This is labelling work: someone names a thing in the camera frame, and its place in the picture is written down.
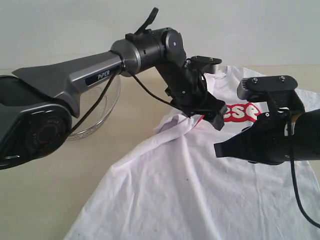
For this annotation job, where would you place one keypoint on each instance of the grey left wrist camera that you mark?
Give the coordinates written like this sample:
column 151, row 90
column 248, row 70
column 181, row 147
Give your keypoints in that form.
column 205, row 64

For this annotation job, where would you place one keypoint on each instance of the round metal mesh basket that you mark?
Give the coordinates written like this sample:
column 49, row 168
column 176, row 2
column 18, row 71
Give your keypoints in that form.
column 100, row 114

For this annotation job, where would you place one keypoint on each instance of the white t-shirt red lettering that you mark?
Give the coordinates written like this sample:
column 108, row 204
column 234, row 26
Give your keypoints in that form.
column 173, row 187

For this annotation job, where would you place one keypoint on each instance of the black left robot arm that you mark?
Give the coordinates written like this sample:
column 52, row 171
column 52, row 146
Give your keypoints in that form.
column 37, row 103

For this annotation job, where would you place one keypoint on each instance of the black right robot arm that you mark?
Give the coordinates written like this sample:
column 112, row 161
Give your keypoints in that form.
column 306, row 135

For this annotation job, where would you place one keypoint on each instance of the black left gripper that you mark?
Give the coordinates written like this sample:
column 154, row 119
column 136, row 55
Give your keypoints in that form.
column 189, row 92

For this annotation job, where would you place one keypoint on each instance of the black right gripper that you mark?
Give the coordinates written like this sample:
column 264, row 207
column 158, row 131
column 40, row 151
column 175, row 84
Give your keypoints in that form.
column 269, row 141

